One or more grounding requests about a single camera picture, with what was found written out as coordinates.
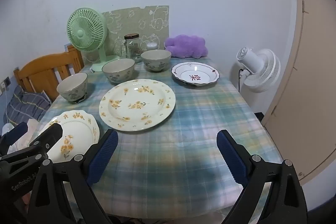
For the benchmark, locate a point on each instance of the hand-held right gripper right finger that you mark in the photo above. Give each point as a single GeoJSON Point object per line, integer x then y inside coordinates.
{"type": "Point", "coordinates": [232, 158]}

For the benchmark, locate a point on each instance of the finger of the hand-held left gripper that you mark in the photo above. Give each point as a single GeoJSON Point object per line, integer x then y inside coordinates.
{"type": "Point", "coordinates": [15, 132]}
{"type": "Point", "coordinates": [51, 134]}

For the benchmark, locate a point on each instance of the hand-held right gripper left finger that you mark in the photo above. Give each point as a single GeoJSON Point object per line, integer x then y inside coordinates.
{"type": "Point", "coordinates": [105, 155]}

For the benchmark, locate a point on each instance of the small scalloped yellow floral plate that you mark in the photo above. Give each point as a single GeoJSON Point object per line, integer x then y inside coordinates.
{"type": "Point", "coordinates": [76, 132]}

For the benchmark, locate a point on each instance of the grey floral ceramic bowl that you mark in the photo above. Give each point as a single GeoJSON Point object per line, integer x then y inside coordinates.
{"type": "Point", "coordinates": [72, 87]}
{"type": "Point", "coordinates": [118, 70]}
{"type": "Point", "coordinates": [156, 60]}

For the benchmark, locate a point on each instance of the large yellow floral plate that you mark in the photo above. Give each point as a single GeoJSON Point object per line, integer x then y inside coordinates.
{"type": "Point", "coordinates": [136, 106]}

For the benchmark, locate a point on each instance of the white plate with red pattern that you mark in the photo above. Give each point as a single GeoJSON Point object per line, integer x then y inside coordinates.
{"type": "Point", "coordinates": [194, 74]}

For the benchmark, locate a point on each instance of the white cloth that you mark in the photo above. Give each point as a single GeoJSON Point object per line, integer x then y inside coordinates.
{"type": "Point", "coordinates": [31, 127]}

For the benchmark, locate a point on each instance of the blue striped bedding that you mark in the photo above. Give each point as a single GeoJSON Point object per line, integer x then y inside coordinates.
{"type": "Point", "coordinates": [26, 106]}

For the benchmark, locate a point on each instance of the plaid tablecloth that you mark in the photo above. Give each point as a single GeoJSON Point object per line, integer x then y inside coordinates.
{"type": "Point", "coordinates": [183, 140]}

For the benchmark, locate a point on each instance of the white standing fan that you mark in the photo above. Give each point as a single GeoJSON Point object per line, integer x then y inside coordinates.
{"type": "Point", "coordinates": [260, 66]}

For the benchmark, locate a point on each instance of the beige door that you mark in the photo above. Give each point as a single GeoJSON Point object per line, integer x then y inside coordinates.
{"type": "Point", "coordinates": [309, 82]}

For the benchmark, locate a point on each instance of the green desk fan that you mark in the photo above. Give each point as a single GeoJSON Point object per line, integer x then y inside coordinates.
{"type": "Point", "coordinates": [84, 29]}

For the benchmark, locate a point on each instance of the glass jar with dark lid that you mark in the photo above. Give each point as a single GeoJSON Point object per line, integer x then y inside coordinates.
{"type": "Point", "coordinates": [132, 48]}

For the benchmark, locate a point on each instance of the purple plush cushion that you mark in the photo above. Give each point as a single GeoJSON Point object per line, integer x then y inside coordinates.
{"type": "Point", "coordinates": [183, 45]}

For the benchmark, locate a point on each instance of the green patterned board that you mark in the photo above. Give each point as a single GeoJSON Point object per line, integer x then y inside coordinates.
{"type": "Point", "coordinates": [136, 22]}

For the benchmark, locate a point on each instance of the wall socket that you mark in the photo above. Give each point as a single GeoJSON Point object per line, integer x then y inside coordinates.
{"type": "Point", "coordinates": [6, 81]}

